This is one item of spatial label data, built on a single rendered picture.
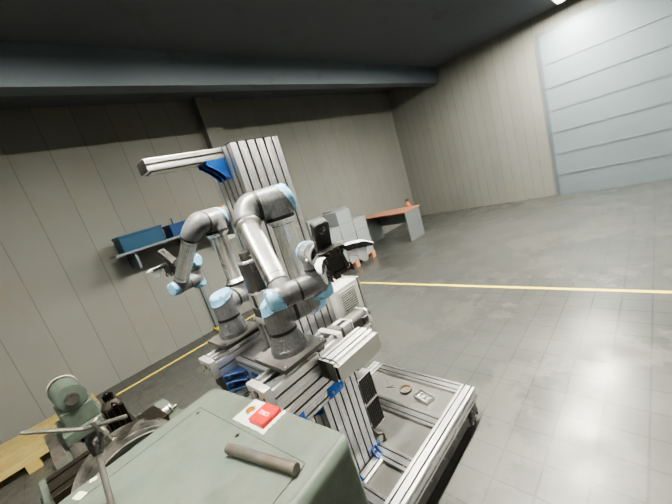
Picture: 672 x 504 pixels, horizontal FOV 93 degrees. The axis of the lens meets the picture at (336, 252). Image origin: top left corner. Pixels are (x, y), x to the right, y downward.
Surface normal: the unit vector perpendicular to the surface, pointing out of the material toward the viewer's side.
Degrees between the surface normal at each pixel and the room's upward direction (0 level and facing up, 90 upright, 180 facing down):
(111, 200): 90
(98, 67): 90
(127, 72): 90
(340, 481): 90
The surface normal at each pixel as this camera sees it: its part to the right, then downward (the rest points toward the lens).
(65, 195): 0.69, -0.04
